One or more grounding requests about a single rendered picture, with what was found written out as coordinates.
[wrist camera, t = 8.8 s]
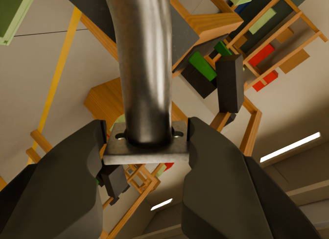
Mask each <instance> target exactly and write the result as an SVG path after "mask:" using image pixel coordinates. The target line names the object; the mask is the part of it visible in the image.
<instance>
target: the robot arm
mask: <svg viewBox="0 0 329 239"><path fill-rule="evenodd" d="M187 141H189V143H190V146H189V162H188V164H189V166H190V167H191V169H192V170H191V171H190V172H189V173H188V174H187V175H186V176H185V178H184V187H183V197H182V217H181V229H182V231H183V233H184V235H185V236H186V237H188V238H189V239H323V238H322V237H321V236H320V234H319V233H318V231H317V230H316V229H315V227H314V226H313V224H312V223H311V222H310V221H309V219H308V218H307V217H306V215H305V214H304V213H303V212H302V211H301V210H300V208H299V207H298V206H297V205H296V204H295V203H294V202H293V201H292V200H291V199H290V197H289V196H288V195H287V194H286V193H285V192H284V191H283V190H282V189H281V188H280V187H279V185H278V184H277V183H276V182H275V181H274V180H273V179H272V178H271V177H270V176H269V174H268V173H267V172H266V171H265V170H264V169H263V168H262V167H261V166H260V165H259V164H258V163H257V161H256V160H255V159H254V158H253V157H252V156H245V155H244V154H243V153H242V151H241V150H240V149H239V148H238V147H237V146H236V145H235V144H234V143H233V142H232V141H230V140H229V139H228V138H226V137H225V136H224V135H223V134H221V133H220V132H218V131H217V130H215V129H214V128H212V127H211V126H209V125H208V124H206V123H205V122H203V121H202V120H201V119H199V118H198V117H191V118H188V129H187ZM106 143H107V125H106V120H100V119H95V120H93V121H91V122H90V123H88V124H87V125H85V126H84V127H82V128H80V129H79V130H77V131H76V132H74V133H73V134H71V135H70V136H68V137H67V138H65V139H64V140H62V141H61V142H60V143H58V144H57V145H56V146H55V147H54V148H52V149H51V150H50V151H49V152H48V153H47V154H46V155H45V156H44V157H43V158H42V159H41V160H40V161H39V162H38V163H37V164H29V165H27V166H26V167H25V168H24V169H23V170H22V171H21V172H20V173H19V174H18V175H17V176H16V177H15V178H14V179H13V180H12V181H11V182H10V183H9V184H7V185H6V186H5V187H4V188H3V189H2V190H1V191H0V239H98V238H99V237H100V235H101V233H102V230H103V207H102V202H101V198H100V194H99V189H98V185H97V180H96V178H95V177H96V175H97V174H98V172H99V171H100V170H101V168H102V163H101V158H100V153H99V152H100V150H101V148H102V147H103V146H104V144H106Z"/></svg>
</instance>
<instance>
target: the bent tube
mask: <svg viewBox="0 0 329 239"><path fill-rule="evenodd" d="M106 2H107V4H108V7H109V10H110V13H111V17H112V21H113V25H114V30H115V36H116V44H117V55H118V64H119V73H120V81H121V89H122V98H123V107H124V115H125V122H116V123H114V126H113V129H112V131H111V134H110V136H109V139H108V142H107V144H106V147H105V150H104V153H103V155H102V156H103V161H104V164H105V165H122V164H148V163H175V162H189V146H190V143H189V141H187V129H188V128H187V124H186V121H184V120H181V121H171V117H172V21H171V11H170V3H169V0H106Z"/></svg>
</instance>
